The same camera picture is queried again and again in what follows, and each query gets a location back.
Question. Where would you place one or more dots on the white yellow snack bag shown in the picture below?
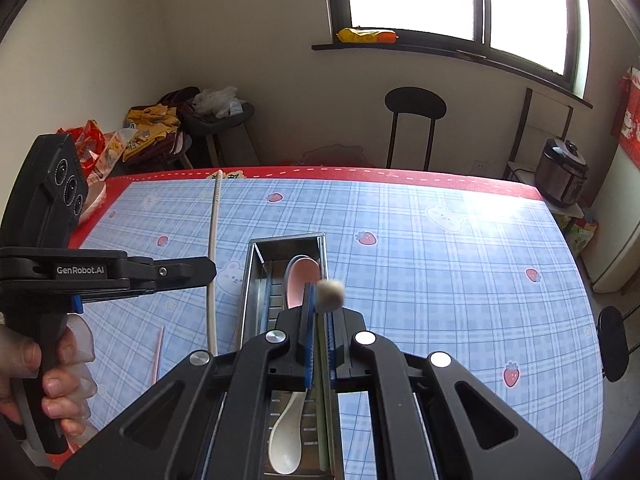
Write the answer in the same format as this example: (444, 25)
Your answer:
(112, 152)

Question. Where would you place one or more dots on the cream white spoon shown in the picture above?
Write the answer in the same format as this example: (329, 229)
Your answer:
(285, 445)

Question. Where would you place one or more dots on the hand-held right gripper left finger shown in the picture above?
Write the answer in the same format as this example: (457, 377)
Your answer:
(309, 355)

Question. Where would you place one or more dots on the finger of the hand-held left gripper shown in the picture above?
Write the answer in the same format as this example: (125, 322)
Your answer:
(100, 296)
(170, 271)

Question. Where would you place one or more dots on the white oblong dish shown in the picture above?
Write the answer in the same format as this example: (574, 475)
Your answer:
(95, 200)

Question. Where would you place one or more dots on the dark rice cooker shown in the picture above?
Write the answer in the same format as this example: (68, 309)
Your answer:
(560, 175)

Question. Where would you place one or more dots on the maroon cloth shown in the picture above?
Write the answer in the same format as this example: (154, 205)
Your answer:
(170, 149)

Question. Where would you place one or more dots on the dark folding rack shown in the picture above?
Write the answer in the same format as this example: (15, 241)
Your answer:
(525, 125)

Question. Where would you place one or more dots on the black round stool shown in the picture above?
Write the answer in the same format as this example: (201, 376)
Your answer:
(612, 340)
(415, 102)

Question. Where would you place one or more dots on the beige chopstick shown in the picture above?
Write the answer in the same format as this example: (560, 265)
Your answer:
(214, 230)

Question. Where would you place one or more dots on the red snack bag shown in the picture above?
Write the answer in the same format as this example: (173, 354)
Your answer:
(87, 142)

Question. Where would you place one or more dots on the person's left hand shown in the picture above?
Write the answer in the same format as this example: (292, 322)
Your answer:
(70, 385)

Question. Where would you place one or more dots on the yellow packet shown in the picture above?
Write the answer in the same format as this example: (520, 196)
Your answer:
(365, 36)

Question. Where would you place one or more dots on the metal utensil tray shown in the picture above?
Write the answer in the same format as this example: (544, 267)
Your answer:
(262, 280)

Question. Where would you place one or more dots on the green stick with puff tip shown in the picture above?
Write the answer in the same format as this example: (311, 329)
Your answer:
(330, 296)

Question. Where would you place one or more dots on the green printed carton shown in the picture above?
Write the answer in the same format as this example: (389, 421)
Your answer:
(582, 235)

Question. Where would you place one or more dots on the white plastic bag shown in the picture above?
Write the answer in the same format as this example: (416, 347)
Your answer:
(215, 100)

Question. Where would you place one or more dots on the blue plaid printed tablecloth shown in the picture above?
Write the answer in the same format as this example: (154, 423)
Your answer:
(450, 285)

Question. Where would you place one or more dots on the dark chair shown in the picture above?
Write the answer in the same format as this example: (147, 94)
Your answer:
(225, 125)

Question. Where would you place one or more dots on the pink spoon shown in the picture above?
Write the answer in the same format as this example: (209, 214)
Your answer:
(300, 285)

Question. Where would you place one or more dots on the pink chopstick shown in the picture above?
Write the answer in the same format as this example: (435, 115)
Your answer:
(159, 355)

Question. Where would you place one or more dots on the yellow snack bags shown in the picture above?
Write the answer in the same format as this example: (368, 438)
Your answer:
(150, 125)

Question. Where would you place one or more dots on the white cabinet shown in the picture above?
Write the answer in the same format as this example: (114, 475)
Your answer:
(615, 235)

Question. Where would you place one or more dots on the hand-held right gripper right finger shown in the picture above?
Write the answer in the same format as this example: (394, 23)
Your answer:
(331, 355)

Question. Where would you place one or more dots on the dark red bag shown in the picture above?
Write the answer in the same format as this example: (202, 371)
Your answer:
(175, 96)

